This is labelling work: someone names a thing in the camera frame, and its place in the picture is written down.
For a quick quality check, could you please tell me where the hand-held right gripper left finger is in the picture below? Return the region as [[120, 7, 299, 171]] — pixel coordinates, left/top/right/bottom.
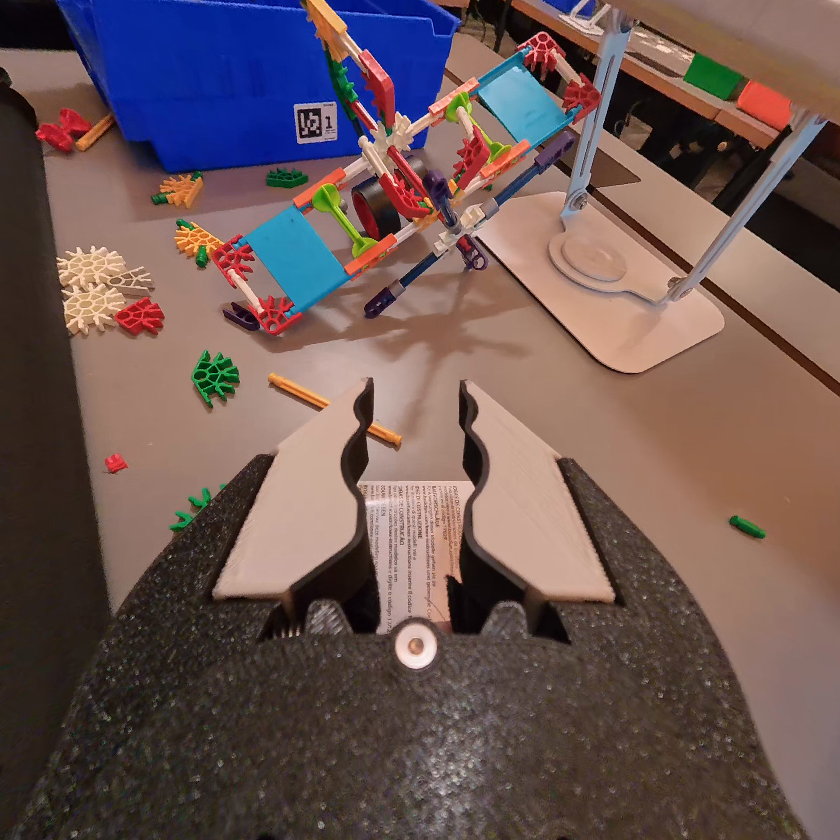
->
[[211, 378, 382, 635]]

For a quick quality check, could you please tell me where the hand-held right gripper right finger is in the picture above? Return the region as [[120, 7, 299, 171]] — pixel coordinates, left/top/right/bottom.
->
[[457, 379, 618, 635]]

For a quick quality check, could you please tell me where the yellow plastic rod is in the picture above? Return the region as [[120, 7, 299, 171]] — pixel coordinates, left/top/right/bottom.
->
[[268, 373, 403, 448], [74, 113, 116, 153]]

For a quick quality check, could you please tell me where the colourful construction toy plane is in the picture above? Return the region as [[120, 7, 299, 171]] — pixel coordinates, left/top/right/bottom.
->
[[211, 0, 601, 336]]

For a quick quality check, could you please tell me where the orange fan connector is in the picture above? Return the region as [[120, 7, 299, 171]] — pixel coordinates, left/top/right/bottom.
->
[[159, 172, 206, 210], [175, 220, 224, 258]]

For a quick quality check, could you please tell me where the toy instruction booklet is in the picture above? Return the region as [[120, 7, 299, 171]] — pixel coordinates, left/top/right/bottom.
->
[[357, 479, 480, 634]]

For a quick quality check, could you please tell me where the wooden and white book stand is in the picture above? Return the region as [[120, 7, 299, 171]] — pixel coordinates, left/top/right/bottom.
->
[[469, 0, 840, 375]]

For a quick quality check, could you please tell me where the red fan connector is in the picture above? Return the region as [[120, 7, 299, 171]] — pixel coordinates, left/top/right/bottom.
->
[[115, 297, 165, 337]]

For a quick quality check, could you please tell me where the yellow connector with green rod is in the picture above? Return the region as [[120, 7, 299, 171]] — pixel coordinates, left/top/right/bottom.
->
[[176, 220, 211, 267]]

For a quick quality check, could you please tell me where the black perforated pad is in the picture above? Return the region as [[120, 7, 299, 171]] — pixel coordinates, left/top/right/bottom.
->
[[0, 69, 112, 808]]

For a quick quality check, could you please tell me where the white snowflake connector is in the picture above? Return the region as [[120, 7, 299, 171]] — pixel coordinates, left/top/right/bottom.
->
[[62, 284, 127, 336], [56, 246, 127, 287]]

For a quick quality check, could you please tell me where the blue plastic bin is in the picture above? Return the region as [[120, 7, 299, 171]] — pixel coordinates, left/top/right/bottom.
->
[[56, 0, 460, 173]]

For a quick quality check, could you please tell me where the red bow-shaped connector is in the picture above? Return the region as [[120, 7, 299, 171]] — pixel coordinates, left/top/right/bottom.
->
[[35, 108, 93, 155]]

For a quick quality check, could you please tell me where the red tote bag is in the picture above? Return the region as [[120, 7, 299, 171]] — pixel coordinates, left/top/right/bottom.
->
[[736, 80, 793, 132]]

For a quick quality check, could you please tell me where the green storage tote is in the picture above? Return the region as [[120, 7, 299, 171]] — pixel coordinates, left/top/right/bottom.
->
[[682, 52, 744, 101]]

